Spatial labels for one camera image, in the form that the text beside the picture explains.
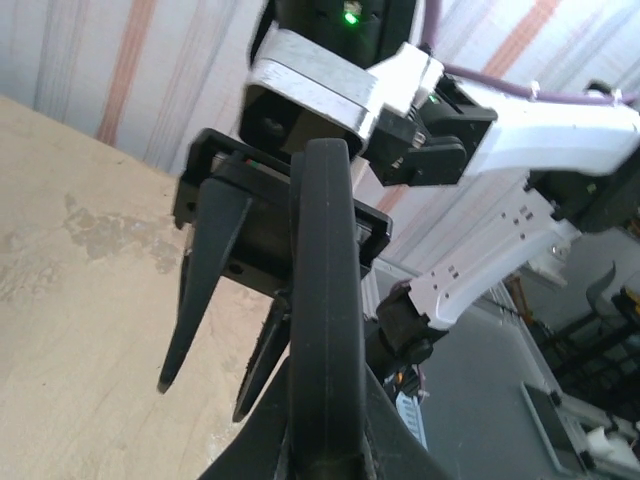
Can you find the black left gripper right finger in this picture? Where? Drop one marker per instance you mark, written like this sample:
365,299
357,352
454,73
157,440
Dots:
390,445

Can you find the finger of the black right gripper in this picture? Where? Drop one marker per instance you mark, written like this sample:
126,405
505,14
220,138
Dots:
265,360
210,260

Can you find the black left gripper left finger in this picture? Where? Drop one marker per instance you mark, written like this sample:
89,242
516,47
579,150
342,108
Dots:
265,440

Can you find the black phone case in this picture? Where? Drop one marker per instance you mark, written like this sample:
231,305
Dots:
325,300

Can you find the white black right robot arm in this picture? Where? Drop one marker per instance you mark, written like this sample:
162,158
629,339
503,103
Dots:
550,135

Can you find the grey flat tray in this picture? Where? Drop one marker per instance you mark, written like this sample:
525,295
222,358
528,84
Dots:
555,425

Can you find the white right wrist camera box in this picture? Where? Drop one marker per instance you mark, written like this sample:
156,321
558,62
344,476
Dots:
310,75

